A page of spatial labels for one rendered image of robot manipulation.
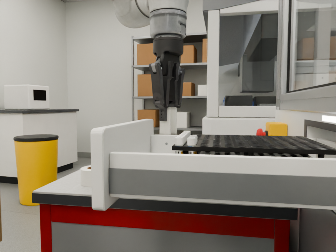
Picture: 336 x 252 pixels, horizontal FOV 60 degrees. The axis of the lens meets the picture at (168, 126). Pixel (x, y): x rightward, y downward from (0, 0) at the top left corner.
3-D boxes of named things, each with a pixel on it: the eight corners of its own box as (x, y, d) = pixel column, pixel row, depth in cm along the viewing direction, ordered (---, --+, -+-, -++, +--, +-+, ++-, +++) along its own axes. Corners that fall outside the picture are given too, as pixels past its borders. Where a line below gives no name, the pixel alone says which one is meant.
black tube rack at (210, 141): (172, 190, 42) (172, 145, 42) (186, 165, 59) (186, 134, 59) (338, 198, 38) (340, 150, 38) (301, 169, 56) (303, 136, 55)
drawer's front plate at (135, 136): (91, 212, 38) (90, 129, 38) (146, 166, 67) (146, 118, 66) (104, 212, 38) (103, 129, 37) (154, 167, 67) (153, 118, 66)
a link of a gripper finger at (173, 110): (165, 107, 74) (167, 107, 75) (165, 134, 75) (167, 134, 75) (175, 107, 73) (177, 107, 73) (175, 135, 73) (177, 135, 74)
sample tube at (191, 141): (186, 170, 42) (187, 138, 41) (188, 168, 43) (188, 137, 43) (195, 170, 41) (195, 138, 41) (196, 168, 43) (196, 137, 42)
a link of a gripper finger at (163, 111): (167, 100, 71) (160, 100, 68) (167, 121, 71) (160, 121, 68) (162, 100, 71) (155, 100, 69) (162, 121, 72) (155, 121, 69)
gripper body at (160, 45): (172, 33, 66) (172, 74, 66) (190, 40, 73) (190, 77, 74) (145, 37, 70) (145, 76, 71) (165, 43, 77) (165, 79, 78)
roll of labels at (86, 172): (105, 178, 79) (105, 164, 79) (112, 185, 73) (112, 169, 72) (78, 181, 76) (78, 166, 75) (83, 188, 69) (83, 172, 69)
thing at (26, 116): (-23, 182, 361) (-28, 83, 352) (41, 164, 471) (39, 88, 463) (25, 187, 341) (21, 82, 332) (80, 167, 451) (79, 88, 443)
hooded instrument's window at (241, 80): (205, 117, 131) (206, 13, 128) (214, 110, 306) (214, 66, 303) (508, 119, 111) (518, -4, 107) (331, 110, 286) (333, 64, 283)
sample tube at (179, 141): (174, 169, 42) (174, 137, 42) (175, 167, 43) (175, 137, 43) (183, 170, 42) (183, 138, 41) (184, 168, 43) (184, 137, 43)
